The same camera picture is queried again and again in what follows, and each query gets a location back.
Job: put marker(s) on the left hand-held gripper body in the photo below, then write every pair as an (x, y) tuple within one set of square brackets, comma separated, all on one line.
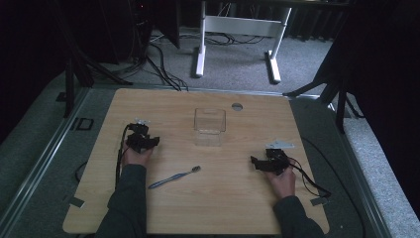
[(140, 142)]

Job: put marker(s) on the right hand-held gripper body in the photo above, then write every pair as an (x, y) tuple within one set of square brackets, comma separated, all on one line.
[(276, 158)]

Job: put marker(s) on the blue toothbrush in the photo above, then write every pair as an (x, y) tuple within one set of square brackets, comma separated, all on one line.
[(173, 178)]

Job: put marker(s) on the clear plastic cup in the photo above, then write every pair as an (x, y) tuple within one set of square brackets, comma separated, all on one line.
[(210, 127)]

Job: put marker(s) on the person's left hand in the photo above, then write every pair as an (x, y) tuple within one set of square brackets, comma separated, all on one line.
[(136, 158)]

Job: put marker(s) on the person's right hand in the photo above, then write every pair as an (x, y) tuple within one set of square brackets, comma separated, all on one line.
[(283, 183)]

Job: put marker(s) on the grey round table grommet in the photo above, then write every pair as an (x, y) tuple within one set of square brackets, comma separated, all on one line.
[(237, 106)]

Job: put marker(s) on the grey tape strip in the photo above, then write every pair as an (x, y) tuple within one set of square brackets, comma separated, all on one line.
[(76, 202), (319, 201)]

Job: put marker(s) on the black metal stand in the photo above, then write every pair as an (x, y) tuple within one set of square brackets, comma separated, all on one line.
[(340, 109), (69, 86)]

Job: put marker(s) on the black computer tower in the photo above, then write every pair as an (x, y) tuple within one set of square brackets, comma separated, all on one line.
[(141, 29)]

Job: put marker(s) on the black rectangular floor bracket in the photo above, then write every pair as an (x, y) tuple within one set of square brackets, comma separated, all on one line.
[(79, 124)]

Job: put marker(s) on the white desk frame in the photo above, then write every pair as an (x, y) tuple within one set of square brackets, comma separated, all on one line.
[(242, 25)]

